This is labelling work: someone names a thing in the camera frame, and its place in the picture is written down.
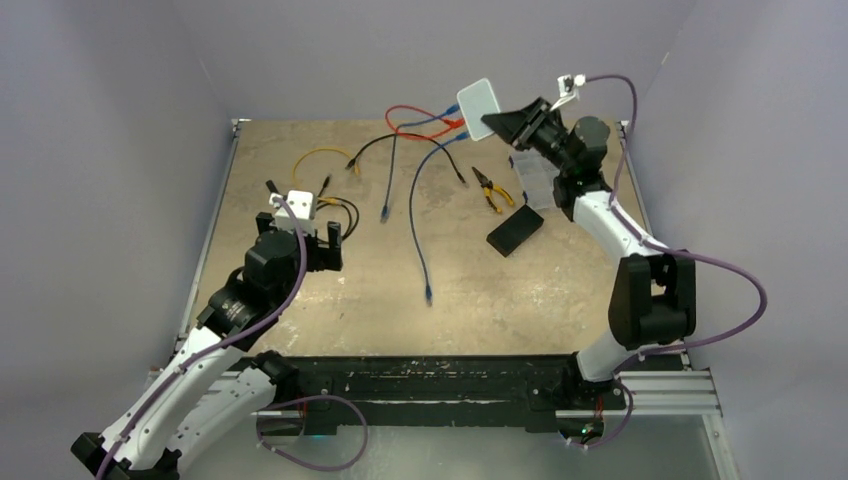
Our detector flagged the long blue ethernet cable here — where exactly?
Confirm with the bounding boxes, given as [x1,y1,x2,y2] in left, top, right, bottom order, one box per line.
[378,104,462,225]

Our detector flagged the short blue ethernet cable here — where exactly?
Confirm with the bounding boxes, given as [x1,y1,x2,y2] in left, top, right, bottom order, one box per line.
[407,131,472,307]

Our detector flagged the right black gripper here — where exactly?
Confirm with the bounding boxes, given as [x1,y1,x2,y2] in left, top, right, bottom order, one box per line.
[485,96,576,174]

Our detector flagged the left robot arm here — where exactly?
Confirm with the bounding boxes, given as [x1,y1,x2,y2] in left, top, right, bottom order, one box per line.
[71,213,343,479]

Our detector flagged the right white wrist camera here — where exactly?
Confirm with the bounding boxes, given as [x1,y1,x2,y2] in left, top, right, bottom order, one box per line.
[549,74,586,112]

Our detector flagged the clear plastic organizer box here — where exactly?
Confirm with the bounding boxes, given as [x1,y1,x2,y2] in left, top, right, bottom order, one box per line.
[509,150,559,211]

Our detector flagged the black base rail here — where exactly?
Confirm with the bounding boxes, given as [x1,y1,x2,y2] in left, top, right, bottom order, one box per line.
[276,354,626,435]

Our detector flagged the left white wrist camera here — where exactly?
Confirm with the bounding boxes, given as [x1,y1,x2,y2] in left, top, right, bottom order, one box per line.
[269,190,316,236]

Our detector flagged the yellow ethernet cable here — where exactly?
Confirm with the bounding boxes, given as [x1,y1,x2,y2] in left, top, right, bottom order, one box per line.
[292,146,363,193]

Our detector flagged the white network switch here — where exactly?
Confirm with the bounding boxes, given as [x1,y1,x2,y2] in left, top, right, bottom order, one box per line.
[456,78,501,141]

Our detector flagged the black box device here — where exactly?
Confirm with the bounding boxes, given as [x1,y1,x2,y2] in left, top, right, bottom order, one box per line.
[486,205,544,257]

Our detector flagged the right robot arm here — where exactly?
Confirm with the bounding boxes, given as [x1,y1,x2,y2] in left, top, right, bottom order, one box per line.
[481,99,696,407]

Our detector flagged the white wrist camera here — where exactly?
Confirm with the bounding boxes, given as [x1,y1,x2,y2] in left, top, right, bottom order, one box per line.
[269,190,316,236]
[549,74,586,112]

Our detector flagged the coiled black cable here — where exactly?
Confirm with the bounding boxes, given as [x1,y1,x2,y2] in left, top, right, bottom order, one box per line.
[314,175,360,243]

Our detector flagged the red ethernet cable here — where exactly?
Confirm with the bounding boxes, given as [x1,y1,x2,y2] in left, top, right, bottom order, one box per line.
[384,104,465,142]

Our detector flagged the yellow handled pliers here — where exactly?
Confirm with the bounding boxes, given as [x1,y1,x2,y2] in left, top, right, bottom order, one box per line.
[472,167,515,214]

